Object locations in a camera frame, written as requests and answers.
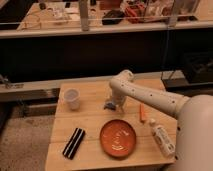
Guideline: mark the black bag on bench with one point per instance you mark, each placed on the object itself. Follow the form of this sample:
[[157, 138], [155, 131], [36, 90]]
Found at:
[[112, 17]]

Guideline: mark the metal frame post right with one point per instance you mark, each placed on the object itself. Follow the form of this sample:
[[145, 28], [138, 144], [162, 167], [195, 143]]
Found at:
[[174, 13]]

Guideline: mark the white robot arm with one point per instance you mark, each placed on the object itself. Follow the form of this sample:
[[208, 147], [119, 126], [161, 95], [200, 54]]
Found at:
[[194, 115]]

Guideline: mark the black white striped block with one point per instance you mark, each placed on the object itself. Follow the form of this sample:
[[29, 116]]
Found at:
[[74, 143]]

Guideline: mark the metal frame post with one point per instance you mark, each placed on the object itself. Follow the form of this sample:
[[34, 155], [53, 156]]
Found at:
[[83, 8], [174, 13]]

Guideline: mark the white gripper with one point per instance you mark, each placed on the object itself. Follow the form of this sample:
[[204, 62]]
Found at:
[[119, 102]]

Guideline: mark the orange carrot toy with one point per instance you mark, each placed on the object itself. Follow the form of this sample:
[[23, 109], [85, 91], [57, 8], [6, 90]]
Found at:
[[143, 116]]

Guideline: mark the metal frame post left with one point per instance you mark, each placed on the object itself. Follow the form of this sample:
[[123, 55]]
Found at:
[[83, 8]]

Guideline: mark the orange tool on bench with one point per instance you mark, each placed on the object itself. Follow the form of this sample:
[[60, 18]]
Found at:
[[134, 13]]

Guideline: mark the translucent plastic cup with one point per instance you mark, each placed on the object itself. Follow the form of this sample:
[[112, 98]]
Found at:
[[71, 97]]

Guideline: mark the orange round plate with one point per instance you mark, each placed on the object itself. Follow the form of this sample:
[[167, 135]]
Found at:
[[117, 138]]

